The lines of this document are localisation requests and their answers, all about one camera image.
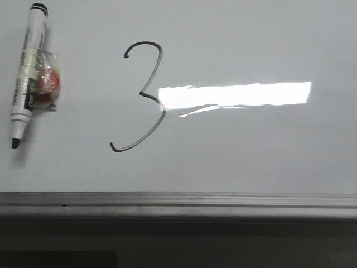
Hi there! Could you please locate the white black whiteboard marker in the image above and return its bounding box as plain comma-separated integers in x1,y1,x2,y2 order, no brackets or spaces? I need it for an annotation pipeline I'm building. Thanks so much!
11,2,48,149

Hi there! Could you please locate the white whiteboard with aluminium frame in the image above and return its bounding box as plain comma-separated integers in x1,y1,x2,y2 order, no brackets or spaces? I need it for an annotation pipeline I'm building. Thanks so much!
1,1,356,221

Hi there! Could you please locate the red magnet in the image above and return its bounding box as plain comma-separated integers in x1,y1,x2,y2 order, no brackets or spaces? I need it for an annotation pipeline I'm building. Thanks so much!
34,50,61,111

